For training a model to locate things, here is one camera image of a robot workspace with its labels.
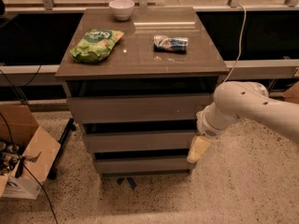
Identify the crumpled silver blue snack bag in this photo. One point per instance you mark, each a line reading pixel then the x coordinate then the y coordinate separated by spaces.
pixel 171 44

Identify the grey top drawer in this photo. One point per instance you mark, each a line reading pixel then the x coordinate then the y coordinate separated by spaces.
pixel 137 108

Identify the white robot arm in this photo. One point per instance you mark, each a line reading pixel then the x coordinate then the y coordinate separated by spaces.
pixel 234 101

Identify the cardboard box right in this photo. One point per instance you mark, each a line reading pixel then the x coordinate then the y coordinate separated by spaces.
pixel 292 94

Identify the grey drawer cabinet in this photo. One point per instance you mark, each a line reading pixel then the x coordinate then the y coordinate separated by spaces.
pixel 136 68

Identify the grey bottom drawer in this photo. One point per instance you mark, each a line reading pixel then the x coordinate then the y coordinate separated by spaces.
pixel 161 164

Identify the black floor stand bar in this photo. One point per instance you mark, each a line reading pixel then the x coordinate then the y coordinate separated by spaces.
pixel 70 127

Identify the white ceramic bowl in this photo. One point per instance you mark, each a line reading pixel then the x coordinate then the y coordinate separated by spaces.
pixel 122 9

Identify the open cardboard box left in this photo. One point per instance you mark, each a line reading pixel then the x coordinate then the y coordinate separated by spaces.
pixel 19 127

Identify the grey drawer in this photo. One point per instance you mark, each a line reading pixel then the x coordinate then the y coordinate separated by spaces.
pixel 114 142
pixel 161 164
pixel 137 108

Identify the green chip bag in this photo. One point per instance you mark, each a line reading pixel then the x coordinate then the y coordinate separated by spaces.
pixel 95 45

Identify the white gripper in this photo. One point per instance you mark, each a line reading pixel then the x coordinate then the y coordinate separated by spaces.
pixel 205 126

